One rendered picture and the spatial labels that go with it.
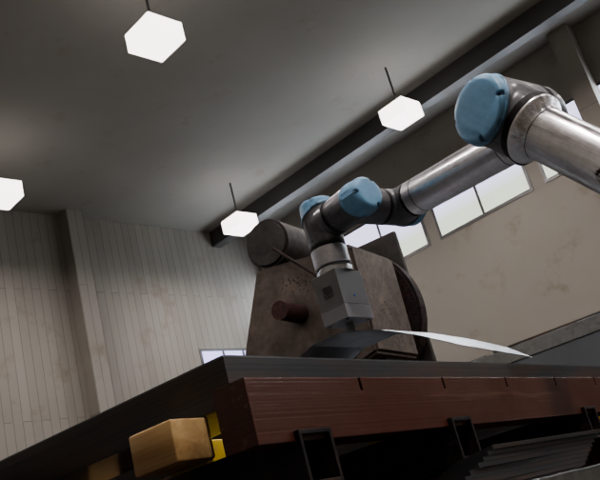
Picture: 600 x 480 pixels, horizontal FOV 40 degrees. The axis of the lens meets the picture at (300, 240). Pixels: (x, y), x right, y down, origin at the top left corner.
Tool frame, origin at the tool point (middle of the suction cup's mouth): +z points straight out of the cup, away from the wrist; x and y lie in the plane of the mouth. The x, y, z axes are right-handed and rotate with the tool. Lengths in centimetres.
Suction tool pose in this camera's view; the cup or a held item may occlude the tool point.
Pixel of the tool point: (356, 346)
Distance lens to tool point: 164.4
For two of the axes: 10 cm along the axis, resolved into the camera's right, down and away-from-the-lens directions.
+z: 2.5, 9.0, -3.5
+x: 7.1, -4.2, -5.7
